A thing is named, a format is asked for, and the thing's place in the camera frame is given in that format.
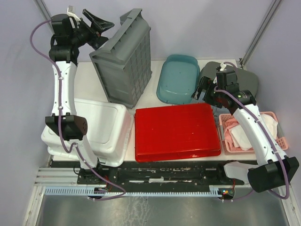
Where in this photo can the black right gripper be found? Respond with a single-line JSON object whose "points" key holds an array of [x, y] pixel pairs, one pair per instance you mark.
{"points": [[207, 84]]}

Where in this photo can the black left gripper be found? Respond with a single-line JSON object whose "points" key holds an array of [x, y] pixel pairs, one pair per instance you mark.
{"points": [[97, 40]]}

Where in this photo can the grey plastic crate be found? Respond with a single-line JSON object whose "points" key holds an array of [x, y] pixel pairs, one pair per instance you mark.
{"points": [[123, 63]]}

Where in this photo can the red plastic tray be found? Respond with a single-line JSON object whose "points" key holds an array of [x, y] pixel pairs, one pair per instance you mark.
{"points": [[175, 132]]}

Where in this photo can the grey plastic basin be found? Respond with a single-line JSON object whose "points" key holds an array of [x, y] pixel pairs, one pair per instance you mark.
{"points": [[247, 80]]}

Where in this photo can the white plastic tub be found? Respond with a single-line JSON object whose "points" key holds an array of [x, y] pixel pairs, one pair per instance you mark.
{"points": [[109, 129]]}

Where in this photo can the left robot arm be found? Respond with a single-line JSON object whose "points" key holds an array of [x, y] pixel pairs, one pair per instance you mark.
{"points": [[70, 33]]}

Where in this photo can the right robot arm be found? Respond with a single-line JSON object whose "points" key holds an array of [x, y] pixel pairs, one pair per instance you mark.
{"points": [[274, 169]]}

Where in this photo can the teal plastic basin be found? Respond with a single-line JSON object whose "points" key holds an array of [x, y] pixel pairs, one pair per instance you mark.
{"points": [[178, 79]]}

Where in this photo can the pink cloth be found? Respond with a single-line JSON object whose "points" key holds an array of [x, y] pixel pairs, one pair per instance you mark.
{"points": [[229, 124]]}

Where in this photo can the white cloth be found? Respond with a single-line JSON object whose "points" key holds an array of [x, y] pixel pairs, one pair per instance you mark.
{"points": [[239, 138]]}

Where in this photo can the pink plastic basket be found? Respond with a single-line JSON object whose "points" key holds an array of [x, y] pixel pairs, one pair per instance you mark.
{"points": [[281, 141]]}

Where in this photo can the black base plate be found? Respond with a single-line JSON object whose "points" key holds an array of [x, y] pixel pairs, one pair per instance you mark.
{"points": [[172, 165]]}

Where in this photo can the white slotted cable duct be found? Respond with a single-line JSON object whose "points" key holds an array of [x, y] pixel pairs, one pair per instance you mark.
{"points": [[100, 192]]}

